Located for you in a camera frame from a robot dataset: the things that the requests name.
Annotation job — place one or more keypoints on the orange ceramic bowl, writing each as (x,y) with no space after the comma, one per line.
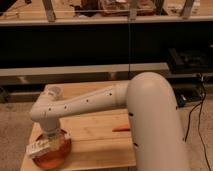
(54,159)

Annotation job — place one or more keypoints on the orange carrot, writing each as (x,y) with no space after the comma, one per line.
(121,128)

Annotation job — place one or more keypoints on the black box on floor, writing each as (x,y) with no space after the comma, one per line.
(190,61)

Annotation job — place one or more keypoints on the long grey shelf unit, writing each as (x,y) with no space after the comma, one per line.
(43,41)

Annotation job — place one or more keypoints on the clear plastic cup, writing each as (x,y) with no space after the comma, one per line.
(55,92)

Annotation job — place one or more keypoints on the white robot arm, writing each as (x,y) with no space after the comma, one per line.
(155,124)

